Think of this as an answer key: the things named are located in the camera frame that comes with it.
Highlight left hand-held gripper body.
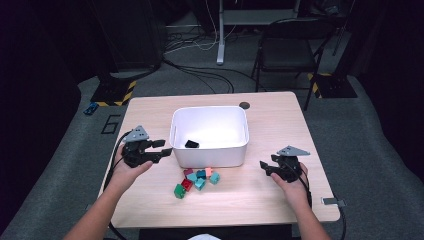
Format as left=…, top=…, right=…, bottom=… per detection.
left=120, top=125, right=158, bottom=168

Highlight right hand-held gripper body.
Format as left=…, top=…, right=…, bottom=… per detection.
left=270, top=145, right=311, bottom=184

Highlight white plastic bin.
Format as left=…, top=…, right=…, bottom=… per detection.
left=168, top=105, right=250, bottom=169

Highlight person's left hand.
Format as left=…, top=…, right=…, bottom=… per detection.
left=109, top=158, right=155, bottom=194

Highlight person's right hand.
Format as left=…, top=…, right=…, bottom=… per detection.
left=270, top=162, right=312, bottom=207

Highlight small blue object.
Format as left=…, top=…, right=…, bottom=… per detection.
left=83, top=101, right=100, bottom=116

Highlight black yellow striped stand base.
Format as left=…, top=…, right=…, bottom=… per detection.
left=307, top=71, right=358, bottom=100
left=90, top=73, right=138, bottom=108

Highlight person's white clothing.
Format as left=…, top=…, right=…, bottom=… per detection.
left=187, top=233, right=222, bottom=240

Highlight dark cabinet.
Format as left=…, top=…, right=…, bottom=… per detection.
left=96, top=0, right=165, bottom=73

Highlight dark curtain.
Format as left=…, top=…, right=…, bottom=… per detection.
left=0, top=0, right=83, bottom=231
left=349, top=0, right=424, bottom=183

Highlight black folding chair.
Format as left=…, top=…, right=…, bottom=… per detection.
left=251, top=17, right=337, bottom=112

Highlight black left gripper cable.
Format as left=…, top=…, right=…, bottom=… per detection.
left=102, top=130, right=133, bottom=240

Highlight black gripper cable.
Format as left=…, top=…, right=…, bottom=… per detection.
left=288, top=161, right=348, bottom=240
left=102, top=130, right=133, bottom=240

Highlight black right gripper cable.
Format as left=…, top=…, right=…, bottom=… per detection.
left=288, top=161, right=348, bottom=240

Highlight black floor cables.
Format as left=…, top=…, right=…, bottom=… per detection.
left=162, top=58, right=268, bottom=95

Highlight white floor cables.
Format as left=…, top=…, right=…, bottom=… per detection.
left=164, top=0, right=236, bottom=53

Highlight grey metal desk frame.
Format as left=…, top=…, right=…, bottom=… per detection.
left=216, top=0, right=303, bottom=66

